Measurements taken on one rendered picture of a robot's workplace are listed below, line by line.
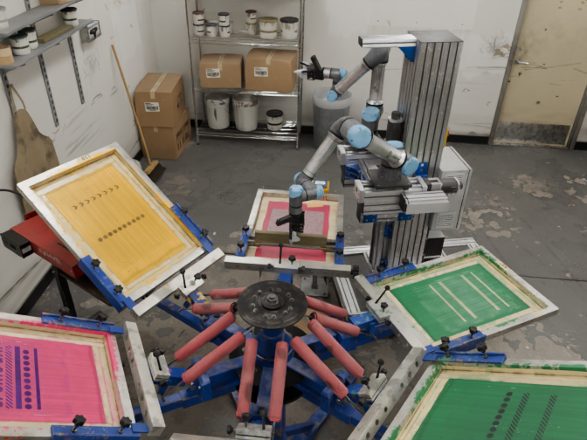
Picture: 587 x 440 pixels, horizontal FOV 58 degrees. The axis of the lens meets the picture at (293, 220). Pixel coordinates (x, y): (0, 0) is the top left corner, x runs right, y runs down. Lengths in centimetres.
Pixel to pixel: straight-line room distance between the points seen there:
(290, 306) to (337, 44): 455
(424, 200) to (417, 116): 50
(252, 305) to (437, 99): 175
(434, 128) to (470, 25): 316
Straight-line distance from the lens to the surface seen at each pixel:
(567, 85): 705
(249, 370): 216
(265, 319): 220
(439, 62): 327
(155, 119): 607
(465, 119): 683
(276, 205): 353
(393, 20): 635
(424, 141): 343
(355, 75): 355
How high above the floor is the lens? 285
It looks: 34 degrees down
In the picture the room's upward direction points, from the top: 1 degrees clockwise
